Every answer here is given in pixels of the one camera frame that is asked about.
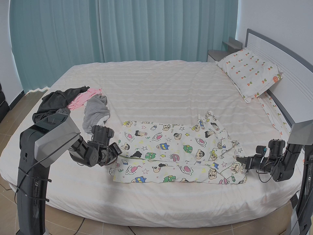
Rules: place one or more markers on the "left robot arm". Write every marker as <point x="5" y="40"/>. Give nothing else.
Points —
<point x="53" y="141"/>

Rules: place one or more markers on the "pink garment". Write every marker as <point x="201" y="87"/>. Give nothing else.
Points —
<point x="82" y="99"/>

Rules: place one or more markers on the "white printed pyjama top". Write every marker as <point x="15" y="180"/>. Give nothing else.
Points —
<point x="171" y="150"/>

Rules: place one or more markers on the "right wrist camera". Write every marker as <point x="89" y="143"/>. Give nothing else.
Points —
<point x="261" y="150"/>

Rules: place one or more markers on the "blue-green curtain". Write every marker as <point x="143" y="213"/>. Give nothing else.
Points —
<point x="146" y="21"/>

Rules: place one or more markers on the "grey bedside table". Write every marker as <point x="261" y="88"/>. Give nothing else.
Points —
<point x="220" y="55"/>

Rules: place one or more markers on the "bed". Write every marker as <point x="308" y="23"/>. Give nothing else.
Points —
<point x="159" y="87"/>

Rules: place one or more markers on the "white printed pillow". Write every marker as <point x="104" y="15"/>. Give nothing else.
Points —
<point x="249" y="72"/>

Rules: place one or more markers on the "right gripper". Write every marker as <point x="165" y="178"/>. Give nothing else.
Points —
<point x="254" y="163"/>

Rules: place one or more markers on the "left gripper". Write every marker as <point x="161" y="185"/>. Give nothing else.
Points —
<point x="110" y="155"/>

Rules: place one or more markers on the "dark grey chest of drawers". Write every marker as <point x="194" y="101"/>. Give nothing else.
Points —
<point x="3" y="101"/>

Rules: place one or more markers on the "grey knitted garment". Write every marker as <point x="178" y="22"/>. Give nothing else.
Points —
<point x="94" y="111"/>

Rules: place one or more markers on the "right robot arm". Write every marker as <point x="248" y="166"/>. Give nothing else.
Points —
<point x="288" y="160"/>

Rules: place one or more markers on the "dark grey garment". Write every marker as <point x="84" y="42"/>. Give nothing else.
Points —
<point x="64" y="111"/>

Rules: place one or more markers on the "black garment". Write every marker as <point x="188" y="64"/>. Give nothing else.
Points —
<point x="56" y="99"/>

